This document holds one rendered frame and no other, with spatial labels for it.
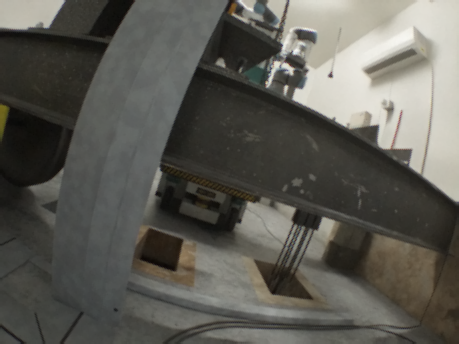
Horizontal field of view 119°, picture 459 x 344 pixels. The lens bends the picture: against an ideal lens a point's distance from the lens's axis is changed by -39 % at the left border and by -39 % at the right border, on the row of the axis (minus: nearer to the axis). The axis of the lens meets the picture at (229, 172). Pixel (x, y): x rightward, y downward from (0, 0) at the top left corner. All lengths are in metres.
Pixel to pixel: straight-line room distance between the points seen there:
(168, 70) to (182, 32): 0.08
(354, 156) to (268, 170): 0.29
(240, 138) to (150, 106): 0.27
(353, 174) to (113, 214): 0.66
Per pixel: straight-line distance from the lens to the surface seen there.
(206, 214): 1.46
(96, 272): 0.51
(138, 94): 0.41
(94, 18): 0.78
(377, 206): 0.83
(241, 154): 0.57
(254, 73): 1.84
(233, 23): 0.73
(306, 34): 1.90
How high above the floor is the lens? 0.46
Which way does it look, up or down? 2 degrees down
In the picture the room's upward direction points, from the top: 20 degrees clockwise
